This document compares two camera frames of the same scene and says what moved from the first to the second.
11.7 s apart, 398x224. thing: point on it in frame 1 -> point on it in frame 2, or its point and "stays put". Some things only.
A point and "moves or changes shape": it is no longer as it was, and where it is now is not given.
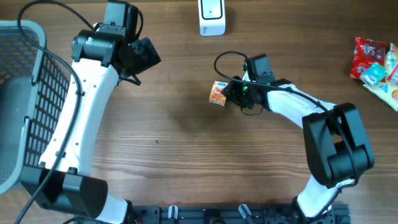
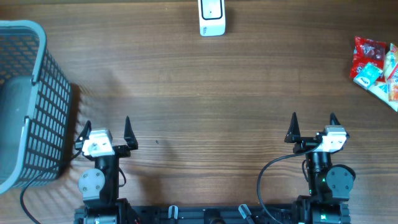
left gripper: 147,55 -> 122,151
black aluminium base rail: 232,214 stays put
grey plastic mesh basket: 33,85 stays put
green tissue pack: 373,74 moves or changes shape
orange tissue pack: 216,95 -> 392,90
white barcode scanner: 212,17 stays put
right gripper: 232,93 -> 305,143
